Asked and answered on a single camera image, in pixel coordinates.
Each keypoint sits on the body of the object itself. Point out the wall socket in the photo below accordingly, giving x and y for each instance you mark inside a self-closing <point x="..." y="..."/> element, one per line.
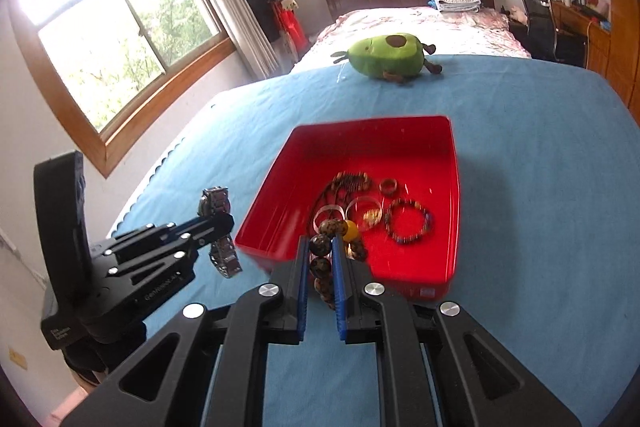
<point x="17" y="358"/>

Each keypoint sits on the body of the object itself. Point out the wooden desk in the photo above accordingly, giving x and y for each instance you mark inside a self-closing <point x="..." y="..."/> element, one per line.
<point x="595" y="42"/>

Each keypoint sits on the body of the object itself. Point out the metal wristwatch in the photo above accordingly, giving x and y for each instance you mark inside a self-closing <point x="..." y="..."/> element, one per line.
<point x="214" y="199"/>

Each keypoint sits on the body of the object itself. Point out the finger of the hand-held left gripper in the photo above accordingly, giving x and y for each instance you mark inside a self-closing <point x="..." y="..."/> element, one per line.
<point x="212" y="229"/>
<point x="150" y="234"/>

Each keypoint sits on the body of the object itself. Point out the red box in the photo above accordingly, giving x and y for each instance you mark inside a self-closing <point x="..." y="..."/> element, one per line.
<point x="425" y="257"/>

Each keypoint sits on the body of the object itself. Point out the large wooden frame window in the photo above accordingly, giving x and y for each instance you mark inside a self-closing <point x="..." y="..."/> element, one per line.
<point x="125" y="32"/>

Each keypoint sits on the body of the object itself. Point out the black office chair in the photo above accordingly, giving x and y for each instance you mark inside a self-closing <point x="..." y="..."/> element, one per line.
<point x="540" y="22"/>

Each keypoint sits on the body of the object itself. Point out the blue bed sheet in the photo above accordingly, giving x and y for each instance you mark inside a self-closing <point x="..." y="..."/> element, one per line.
<point x="525" y="182"/>

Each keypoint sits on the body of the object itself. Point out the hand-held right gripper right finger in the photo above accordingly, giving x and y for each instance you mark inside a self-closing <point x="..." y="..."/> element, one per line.
<point x="340" y="297"/>

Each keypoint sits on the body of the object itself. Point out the wooden wardrobe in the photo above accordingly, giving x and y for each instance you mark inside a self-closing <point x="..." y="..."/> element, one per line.
<point x="625" y="32"/>

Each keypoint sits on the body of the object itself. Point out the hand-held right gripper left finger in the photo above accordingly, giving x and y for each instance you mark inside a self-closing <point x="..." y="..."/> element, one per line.
<point x="301" y="292"/>

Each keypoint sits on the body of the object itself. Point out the pink cloth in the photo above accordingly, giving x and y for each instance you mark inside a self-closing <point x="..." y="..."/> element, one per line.
<point x="65" y="407"/>

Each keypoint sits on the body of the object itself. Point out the pink floral quilt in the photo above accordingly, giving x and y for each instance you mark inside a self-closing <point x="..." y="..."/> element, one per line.
<point x="465" y="32"/>

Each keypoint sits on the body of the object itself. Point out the clear bangle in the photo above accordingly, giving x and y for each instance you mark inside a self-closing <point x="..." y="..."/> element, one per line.
<point x="325" y="207"/>
<point x="350" y="207"/>

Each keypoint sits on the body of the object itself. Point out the green avocado plush toy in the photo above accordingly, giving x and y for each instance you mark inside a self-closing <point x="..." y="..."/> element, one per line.
<point x="385" y="57"/>

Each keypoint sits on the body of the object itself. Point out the small pink plush toy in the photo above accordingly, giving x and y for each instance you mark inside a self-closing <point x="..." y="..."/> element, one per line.
<point x="512" y="14"/>

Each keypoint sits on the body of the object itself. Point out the folded blanket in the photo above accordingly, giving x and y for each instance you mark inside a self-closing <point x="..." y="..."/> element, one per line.
<point x="456" y="1"/>

